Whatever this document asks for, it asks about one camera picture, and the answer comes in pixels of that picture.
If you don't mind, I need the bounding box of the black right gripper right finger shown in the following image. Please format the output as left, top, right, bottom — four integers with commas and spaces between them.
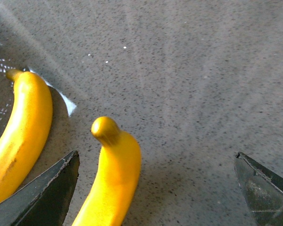
234, 152, 283, 226

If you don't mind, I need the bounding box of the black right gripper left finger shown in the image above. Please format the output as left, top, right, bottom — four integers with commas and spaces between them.
0, 151, 80, 226

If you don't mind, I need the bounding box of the yellow banana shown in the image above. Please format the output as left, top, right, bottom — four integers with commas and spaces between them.
73, 116, 142, 226
0, 69, 53, 203

